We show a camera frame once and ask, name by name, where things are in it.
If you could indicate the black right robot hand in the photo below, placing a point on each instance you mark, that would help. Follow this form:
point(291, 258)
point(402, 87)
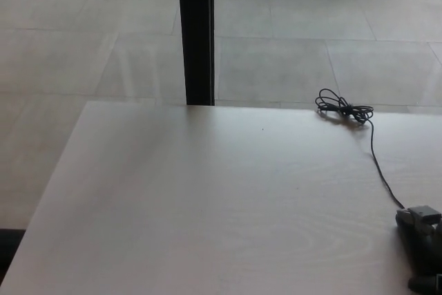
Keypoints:
point(423, 219)

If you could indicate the black computer mouse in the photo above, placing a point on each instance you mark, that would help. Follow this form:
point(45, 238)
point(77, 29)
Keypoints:
point(422, 254)

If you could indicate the black floor base strip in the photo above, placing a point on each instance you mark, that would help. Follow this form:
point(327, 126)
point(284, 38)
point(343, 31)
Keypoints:
point(8, 246)

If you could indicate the black vertical window frame post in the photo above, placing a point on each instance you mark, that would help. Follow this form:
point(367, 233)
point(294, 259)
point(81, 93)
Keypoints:
point(196, 32)

